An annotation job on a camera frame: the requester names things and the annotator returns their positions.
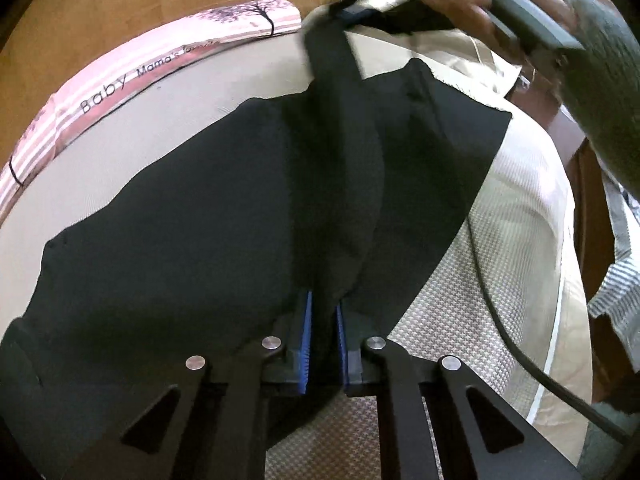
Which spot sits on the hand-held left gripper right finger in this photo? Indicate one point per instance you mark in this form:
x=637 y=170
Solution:
x=341 y=345

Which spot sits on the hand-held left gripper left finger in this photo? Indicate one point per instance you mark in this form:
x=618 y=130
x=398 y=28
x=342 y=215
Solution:
x=305 y=340

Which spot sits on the black pants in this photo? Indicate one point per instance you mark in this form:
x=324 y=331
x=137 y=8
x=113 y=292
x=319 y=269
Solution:
x=200 y=210

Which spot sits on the person's right forearm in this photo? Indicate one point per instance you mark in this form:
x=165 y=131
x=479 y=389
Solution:
x=600 y=60

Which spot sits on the person's right hand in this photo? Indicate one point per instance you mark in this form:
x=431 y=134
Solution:
x=460 y=0

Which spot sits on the beige satin cloth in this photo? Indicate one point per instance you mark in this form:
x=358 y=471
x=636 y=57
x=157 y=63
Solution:
x=450 y=55

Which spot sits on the cream quilted bed pad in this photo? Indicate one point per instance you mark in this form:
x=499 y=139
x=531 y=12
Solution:
x=475 y=310

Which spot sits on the beige bed sheet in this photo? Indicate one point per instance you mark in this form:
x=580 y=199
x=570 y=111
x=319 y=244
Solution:
x=175 y=105

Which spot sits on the pink striped pillow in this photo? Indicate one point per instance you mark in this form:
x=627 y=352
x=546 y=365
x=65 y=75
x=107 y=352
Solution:
x=150 y=60

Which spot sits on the blue-white striped cloth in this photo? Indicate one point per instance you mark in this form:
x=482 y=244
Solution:
x=620 y=290

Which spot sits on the grey-green knit garment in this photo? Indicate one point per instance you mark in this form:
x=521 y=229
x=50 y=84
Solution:
x=607 y=455

